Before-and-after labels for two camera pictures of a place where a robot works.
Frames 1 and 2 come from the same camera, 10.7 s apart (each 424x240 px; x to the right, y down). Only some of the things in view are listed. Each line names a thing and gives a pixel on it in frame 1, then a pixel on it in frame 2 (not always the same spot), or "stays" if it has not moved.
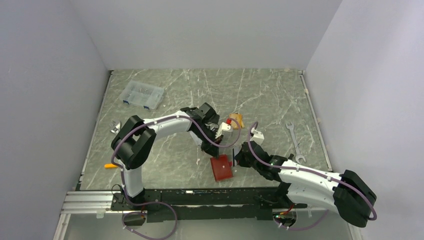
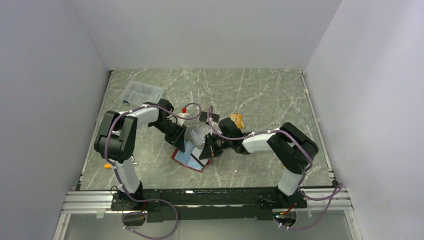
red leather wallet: (221, 168) -> (185, 158)
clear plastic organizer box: (141, 94) stays
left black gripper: (210, 149) -> (179, 135)
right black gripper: (240, 159) -> (209, 150)
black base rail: (205, 205) stays
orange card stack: (238, 117) stays
